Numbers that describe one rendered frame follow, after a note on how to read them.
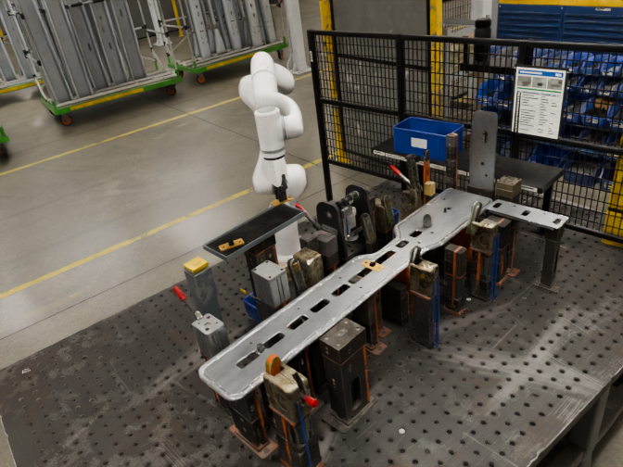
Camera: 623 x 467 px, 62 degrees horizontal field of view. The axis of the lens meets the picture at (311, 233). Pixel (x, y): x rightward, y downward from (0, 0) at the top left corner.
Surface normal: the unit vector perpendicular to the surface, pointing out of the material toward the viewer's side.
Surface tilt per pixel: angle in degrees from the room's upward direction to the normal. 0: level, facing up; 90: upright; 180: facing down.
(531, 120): 90
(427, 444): 0
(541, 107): 90
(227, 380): 0
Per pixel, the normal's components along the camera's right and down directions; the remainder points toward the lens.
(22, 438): -0.12, -0.85
